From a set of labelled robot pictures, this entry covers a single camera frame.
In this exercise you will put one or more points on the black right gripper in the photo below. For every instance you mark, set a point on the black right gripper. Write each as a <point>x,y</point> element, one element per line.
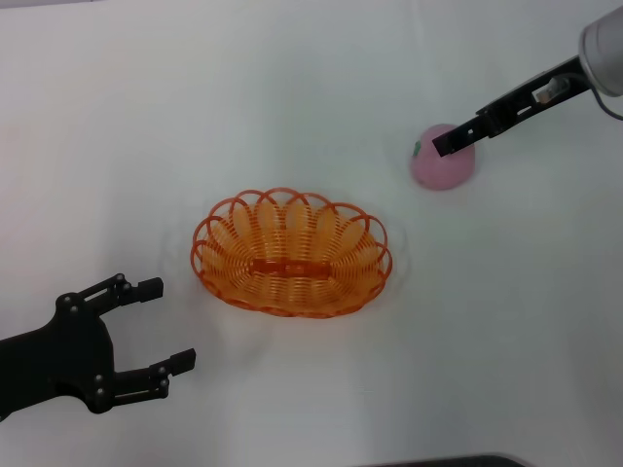
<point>521,104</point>

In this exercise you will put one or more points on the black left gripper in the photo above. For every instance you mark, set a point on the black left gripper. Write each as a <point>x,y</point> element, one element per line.
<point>68,355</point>

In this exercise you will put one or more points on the pink toy peach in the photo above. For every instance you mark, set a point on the pink toy peach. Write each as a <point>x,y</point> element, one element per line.
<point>440,172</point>

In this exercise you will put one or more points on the orange woven plastic basket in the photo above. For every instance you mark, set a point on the orange woven plastic basket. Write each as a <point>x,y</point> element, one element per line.
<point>292,287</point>

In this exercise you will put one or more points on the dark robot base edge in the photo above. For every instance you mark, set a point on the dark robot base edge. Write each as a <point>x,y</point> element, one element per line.
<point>452,462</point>

